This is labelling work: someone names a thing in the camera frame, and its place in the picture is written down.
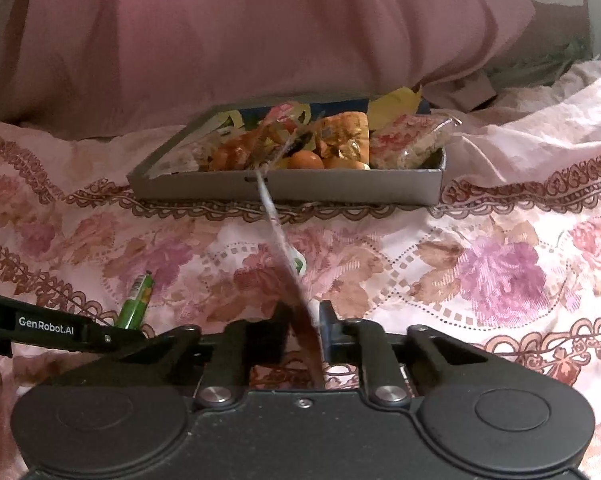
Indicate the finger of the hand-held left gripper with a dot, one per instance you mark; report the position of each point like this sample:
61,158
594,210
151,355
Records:
55,332

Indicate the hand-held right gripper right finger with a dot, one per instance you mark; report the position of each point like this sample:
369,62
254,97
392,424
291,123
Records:
329,327

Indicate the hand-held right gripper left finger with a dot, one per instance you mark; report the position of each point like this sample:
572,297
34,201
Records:
279,325

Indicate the white snack packet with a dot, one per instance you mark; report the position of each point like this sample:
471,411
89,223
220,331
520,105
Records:
283,245

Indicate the small green snack packet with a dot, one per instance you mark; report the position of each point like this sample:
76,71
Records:
136,300

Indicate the grey box with yellow print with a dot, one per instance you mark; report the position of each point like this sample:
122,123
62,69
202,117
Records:
330,185

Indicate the round orange snack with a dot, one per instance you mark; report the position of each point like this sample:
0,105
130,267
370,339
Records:
305,161
345,164

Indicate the orange-red snack packet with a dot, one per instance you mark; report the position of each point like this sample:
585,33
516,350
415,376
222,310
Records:
233,152

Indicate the gold snack packet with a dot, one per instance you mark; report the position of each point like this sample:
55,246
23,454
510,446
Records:
343,132

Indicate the rice cracker packet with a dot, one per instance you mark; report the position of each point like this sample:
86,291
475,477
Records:
405,140

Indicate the floral bed sheet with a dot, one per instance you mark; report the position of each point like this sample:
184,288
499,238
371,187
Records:
480,270

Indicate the pink quilt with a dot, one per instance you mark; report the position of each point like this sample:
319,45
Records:
260,35

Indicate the grey-green cloth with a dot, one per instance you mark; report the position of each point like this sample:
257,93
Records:
540,45

